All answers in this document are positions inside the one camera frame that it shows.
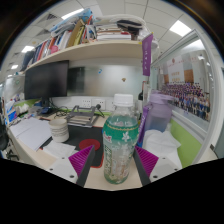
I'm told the large group photo poster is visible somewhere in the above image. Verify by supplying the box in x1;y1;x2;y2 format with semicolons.
159;53;212;122

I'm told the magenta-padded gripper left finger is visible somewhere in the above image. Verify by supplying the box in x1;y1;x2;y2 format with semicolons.
45;144;97;188

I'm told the black computer monitor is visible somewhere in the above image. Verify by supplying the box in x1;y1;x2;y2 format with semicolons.
23;60;70;116

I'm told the white paper sheet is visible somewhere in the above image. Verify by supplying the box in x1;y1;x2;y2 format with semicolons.
9;117;41;138
18;120;53;152

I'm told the white patterned ceramic mug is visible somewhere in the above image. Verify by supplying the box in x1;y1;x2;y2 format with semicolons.
48;118;70;144

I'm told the green-labelled clear drink bottle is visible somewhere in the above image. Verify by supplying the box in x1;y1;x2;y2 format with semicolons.
102;93;140;185

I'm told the small printed paper slip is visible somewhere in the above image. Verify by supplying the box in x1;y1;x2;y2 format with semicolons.
43;140;77;159

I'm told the dark wine bottle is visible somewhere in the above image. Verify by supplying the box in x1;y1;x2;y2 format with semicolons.
138;81;145;102

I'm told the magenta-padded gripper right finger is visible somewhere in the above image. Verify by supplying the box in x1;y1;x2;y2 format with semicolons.
132;145;184;187

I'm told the crumpled white tissue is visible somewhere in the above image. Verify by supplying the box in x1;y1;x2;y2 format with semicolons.
142;129;183;168

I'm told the black desk mat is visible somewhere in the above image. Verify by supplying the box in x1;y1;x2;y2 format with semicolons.
41;124;105;169

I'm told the flat round red coaster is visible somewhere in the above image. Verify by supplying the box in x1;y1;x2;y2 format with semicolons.
78;138;102;153

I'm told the white wall power socket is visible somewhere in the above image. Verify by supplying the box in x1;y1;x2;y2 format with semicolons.
92;98;106;111
81;98;93;108

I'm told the black office chair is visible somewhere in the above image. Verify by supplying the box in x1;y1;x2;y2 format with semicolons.
0;123;19;161

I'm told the black cable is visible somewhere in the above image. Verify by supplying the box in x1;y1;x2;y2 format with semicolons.
53;108;70;120

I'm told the wooden shelf with books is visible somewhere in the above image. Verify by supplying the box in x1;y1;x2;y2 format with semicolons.
19;8;158;74

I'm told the small blue device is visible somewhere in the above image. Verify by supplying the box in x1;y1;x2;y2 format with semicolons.
39;106;53;116

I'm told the grey metal laptop stand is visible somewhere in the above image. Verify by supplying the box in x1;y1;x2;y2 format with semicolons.
65;104;103;128

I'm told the translucent purple water bottle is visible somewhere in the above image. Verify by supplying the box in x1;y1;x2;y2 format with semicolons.
137;89;174;148

